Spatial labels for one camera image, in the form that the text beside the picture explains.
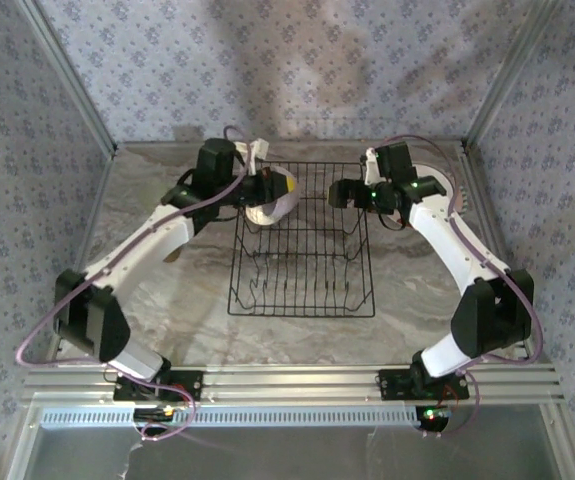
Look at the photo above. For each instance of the lavender ceramic bowl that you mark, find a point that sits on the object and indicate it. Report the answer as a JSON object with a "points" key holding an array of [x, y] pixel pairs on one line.
{"points": [[291, 203]]}

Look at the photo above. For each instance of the white plate green rim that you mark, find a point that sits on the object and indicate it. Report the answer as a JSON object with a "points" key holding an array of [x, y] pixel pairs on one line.
{"points": [[437, 175]]}

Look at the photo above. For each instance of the blue beige red plate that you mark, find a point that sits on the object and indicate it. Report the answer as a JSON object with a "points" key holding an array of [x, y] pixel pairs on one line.
{"points": [[458, 204]]}

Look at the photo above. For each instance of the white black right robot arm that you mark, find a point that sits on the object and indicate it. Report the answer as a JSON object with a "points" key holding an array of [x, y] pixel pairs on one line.
{"points": [[447, 240]]}

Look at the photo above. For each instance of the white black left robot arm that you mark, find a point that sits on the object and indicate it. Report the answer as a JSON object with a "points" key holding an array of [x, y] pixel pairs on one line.
{"points": [[147, 250]]}

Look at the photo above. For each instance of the small LED circuit board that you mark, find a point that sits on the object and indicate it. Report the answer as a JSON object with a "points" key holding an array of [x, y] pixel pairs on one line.
{"points": [[432, 417], [154, 414]]}

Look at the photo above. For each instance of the aluminium side rail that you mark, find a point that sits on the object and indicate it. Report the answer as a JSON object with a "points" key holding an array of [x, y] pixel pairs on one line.
{"points": [[98, 200], [477, 190]]}

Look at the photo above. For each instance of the aluminium corner post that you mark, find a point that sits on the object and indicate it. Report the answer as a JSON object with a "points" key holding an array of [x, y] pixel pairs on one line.
{"points": [[75, 85], [508, 75]]}

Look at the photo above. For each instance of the long aluminium base rail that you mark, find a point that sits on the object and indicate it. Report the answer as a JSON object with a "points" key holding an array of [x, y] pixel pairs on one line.
{"points": [[292, 382]]}

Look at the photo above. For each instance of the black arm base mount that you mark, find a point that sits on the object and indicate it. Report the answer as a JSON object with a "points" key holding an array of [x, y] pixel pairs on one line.
{"points": [[187, 385], [392, 385]]}

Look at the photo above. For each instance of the aluminium frame bar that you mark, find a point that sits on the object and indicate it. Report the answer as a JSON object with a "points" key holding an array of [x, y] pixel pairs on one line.
{"points": [[564, 445], [24, 445]]}

